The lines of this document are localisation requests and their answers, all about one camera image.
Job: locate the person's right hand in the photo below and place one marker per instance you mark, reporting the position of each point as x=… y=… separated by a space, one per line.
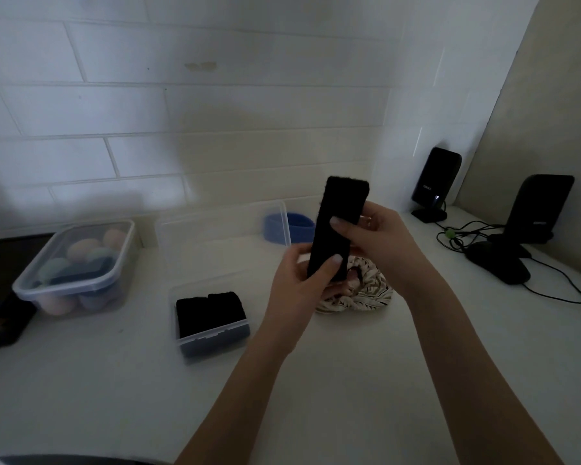
x=392 y=246

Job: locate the person's left hand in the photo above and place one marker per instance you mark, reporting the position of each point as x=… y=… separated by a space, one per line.
x=290 y=305

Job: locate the white patterned scrunchie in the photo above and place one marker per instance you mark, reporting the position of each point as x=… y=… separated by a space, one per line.
x=373 y=292

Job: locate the blue headband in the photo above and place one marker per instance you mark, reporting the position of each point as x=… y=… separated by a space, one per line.
x=300 y=229

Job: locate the small clear hinged box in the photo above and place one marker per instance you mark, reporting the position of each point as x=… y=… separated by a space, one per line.
x=213 y=237

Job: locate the person's right forearm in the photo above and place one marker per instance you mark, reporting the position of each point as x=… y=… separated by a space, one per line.
x=474 y=382

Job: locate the person's left forearm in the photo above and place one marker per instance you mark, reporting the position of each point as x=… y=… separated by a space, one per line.
x=237 y=406

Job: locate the person's dark clothing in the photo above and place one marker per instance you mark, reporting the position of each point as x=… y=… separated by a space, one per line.
x=77 y=461

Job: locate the black desktop speaker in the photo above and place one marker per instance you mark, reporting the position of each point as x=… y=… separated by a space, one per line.
x=438 y=174
x=540 y=203

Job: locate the black computer mouse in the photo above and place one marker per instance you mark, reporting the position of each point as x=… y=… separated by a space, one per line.
x=498 y=263

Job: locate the pile of pastel makeup sponges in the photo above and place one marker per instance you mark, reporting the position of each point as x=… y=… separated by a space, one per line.
x=80 y=249

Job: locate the clear lidded sponge container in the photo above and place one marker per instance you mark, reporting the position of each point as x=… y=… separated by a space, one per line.
x=24 y=290

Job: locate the black tray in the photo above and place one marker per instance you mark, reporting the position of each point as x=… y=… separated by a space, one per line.
x=5 y=266

